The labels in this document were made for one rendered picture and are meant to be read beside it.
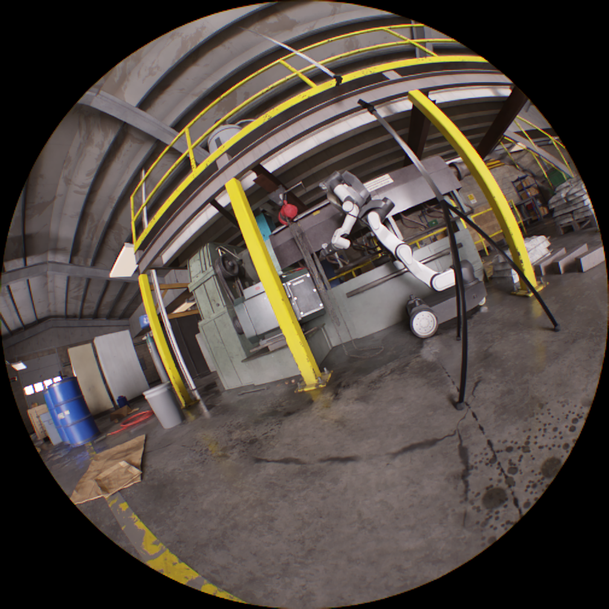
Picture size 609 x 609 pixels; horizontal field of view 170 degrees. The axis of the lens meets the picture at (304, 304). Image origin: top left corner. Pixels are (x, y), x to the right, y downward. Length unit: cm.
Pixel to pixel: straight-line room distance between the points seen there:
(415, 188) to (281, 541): 263
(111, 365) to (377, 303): 651
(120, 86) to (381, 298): 592
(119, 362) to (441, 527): 680
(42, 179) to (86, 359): 480
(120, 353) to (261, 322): 559
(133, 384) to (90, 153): 616
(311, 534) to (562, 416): 67
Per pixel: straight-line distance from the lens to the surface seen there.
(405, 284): 212
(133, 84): 538
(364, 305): 212
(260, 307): 179
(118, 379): 668
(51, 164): 655
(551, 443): 63
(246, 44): 520
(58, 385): 348
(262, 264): 141
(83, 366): 668
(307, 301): 174
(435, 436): 68
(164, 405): 200
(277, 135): 185
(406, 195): 238
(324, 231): 228
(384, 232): 162
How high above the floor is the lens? 49
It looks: 2 degrees up
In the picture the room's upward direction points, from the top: 23 degrees counter-clockwise
